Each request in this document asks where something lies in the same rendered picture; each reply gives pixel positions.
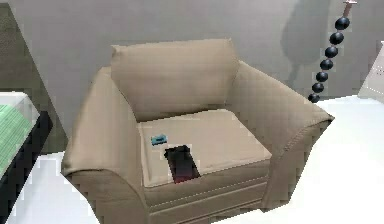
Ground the white cabinet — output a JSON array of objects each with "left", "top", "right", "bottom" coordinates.
[{"left": 357, "top": 40, "right": 384, "bottom": 104}]

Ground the bed with green cover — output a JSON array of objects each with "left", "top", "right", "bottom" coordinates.
[{"left": 0, "top": 91, "right": 54, "bottom": 224}]

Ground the black beaded floor lamp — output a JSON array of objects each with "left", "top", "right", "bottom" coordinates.
[{"left": 307, "top": 0, "right": 359, "bottom": 104}]

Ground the beige armchair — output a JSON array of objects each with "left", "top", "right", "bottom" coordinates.
[{"left": 61, "top": 37, "right": 335, "bottom": 224}]

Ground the small teal box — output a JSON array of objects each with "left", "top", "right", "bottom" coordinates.
[{"left": 150, "top": 133, "right": 168, "bottom": 147}]

